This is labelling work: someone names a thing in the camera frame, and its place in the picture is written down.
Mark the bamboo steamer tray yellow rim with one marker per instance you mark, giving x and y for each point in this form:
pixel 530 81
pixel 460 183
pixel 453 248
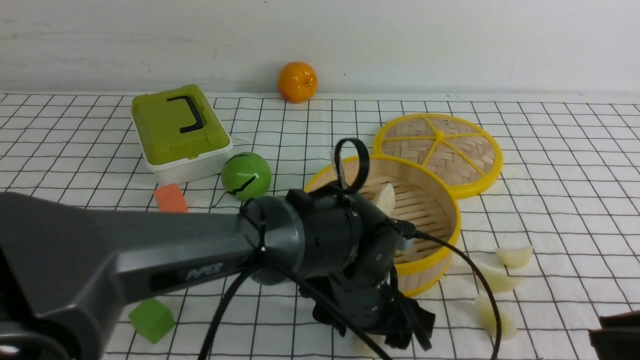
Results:
pixel 424 200

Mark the green ball with black cord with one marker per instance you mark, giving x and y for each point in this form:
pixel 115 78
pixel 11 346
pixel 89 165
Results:
pixel 246 175

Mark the white dumpling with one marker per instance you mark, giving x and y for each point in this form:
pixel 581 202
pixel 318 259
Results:
pixel 362 349
pixel 515 258
pixel 486 317
pixel 385 199
pixel 497 281

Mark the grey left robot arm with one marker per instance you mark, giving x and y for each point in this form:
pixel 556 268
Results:
pixel 67 273

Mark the orange foam cube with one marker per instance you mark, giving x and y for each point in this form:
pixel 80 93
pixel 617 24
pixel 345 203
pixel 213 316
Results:
pixel 170 199

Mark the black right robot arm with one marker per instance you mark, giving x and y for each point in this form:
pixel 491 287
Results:
pixel 618 338

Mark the bamboo steamer lid yellow rim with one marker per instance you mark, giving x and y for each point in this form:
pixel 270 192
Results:
pixel 460 153

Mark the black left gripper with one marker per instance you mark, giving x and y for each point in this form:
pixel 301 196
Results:
pixel 367 293

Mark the orange fruit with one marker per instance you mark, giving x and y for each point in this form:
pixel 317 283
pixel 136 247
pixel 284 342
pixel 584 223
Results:
pixel 297 82

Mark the green lid white box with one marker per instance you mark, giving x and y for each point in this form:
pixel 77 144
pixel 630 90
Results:
pixel 182 139

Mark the green foam cube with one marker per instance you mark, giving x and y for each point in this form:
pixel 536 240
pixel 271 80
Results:
pixel 152 319

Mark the white black grid tablecloth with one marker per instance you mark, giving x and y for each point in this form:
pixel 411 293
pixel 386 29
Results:
pixel 569 187

